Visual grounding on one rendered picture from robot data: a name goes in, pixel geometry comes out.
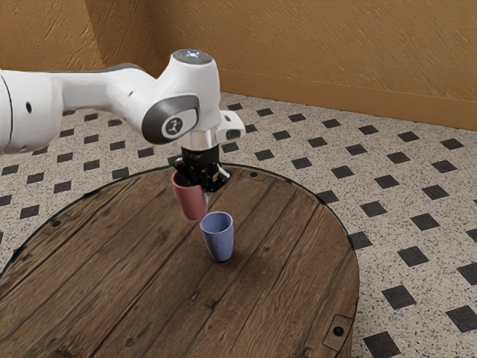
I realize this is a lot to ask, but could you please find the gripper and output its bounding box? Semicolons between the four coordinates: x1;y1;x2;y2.
174;145;230;204

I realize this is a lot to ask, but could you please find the pink cup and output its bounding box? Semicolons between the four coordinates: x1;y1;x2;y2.
171;172;208;222

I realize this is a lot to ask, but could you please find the blue cup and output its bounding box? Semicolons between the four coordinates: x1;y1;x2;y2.
200;211;235;263

